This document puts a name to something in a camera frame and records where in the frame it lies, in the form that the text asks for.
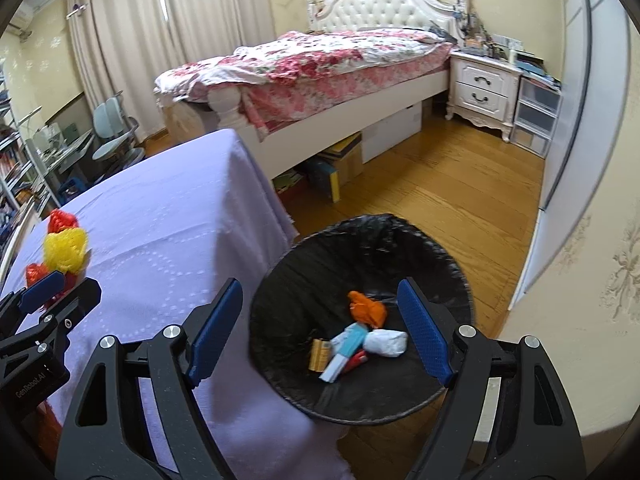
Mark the white air conditioner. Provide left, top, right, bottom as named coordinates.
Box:
left=7, top=7, right=35, bottom=38

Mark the small yellow box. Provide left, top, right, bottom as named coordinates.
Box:
left=310, top=338, right=333, bottom=372

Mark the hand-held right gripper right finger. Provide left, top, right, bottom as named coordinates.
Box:
left=396, top=277, right=587, bottom=480

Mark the purple dotted tablecloth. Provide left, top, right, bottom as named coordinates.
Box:
left=0, top=129, right=351, bottom=480

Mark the clear plastic drawer unit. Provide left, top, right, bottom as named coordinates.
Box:
left=511, top=77, right=563, bottom=156

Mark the orange plastic bag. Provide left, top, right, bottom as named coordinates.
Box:
left=346, top=290, right=388, bottom=331

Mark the white paper ball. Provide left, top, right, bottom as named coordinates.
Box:
left=362, top=329, right=408, bottom=359

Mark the pink floral blanket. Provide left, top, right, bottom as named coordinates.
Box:
left=154, top=27, right=453, bottom=133

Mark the white printed packet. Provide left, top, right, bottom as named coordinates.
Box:
left=318, top=322, right=369, bottom=383

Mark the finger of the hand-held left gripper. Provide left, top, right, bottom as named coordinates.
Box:
left=0, top=270, right=67, bottom=333
left=15, top=277, right=102, bottom=356

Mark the white storage box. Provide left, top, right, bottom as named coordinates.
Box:
left=361, top=104, right=424, bottom=163

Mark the white two-drawer nightstand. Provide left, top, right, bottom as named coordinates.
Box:
left=445, top=50, right=523, bottom=143

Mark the brown cardboard box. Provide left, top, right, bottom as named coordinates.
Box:
left=305, top=132, right=364, bottom=203

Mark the small red bottle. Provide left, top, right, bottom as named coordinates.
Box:
left=342, top=350, right=370, bottom=373

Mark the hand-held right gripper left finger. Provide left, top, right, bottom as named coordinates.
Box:
left=55, top=277, right=244, bottom=480

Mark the cluster of small toiletries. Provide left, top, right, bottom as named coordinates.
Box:
left=465, top=30, right=521, bottom=61

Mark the red plastic wrapper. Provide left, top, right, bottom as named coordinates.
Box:
left=25, top=262, right=76, bottom=296

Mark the white bed with tufted headboard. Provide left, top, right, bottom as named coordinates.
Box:
left=152, top=0, right=471, bottom=181

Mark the yellow foam fruit net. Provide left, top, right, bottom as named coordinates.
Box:
left=42, top=227, right=91, bottom=276

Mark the white sliding wardrobe door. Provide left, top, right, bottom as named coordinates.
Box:
left=510, top=0, right=640, bottom=311

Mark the round bin with black bag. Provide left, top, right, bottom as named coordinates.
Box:
left=248, top=214, right=475, bottom=427

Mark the red foam fruit net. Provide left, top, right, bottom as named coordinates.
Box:
left=47, top=210, right=80, bottom=235

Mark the grey study desk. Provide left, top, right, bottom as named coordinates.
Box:
left=27, top=127, right=101, bottom=196

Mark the pile of colourful books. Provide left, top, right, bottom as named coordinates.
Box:
left=272, top=170, right=307, bottom=195

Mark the blue plastic stool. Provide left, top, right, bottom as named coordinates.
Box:
left=57, top=175, right=91, bottom=206

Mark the beige curtain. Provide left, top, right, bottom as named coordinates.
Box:
left=67, top=0, right=173, bottom=146
left=160, top=0, right=276, bottom=68

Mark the stack of books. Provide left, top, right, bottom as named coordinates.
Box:
left=515, top=50, right=563, bottom=91

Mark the light blue desk chair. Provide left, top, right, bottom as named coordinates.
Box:
left=91, top=91, right=146, bottom=171

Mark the white bookshelf with books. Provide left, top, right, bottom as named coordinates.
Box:
left=0, top=60, right=46, bottom=241

